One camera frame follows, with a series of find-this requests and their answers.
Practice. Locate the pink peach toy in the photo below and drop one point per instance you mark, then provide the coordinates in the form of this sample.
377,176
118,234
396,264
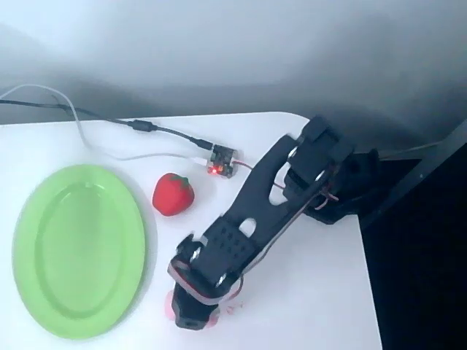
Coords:
169,306

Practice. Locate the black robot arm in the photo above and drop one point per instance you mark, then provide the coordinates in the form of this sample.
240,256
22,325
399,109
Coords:
255,197

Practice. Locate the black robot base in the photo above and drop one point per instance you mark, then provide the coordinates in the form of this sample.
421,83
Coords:
350,182

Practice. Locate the green oval plastic plate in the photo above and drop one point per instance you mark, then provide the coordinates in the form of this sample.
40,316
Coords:
80,251

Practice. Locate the red strawberry toy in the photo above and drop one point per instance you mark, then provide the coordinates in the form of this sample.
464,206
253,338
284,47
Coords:
172,195

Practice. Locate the small controller circuit board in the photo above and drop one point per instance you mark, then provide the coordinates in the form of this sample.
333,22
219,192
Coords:
220,158

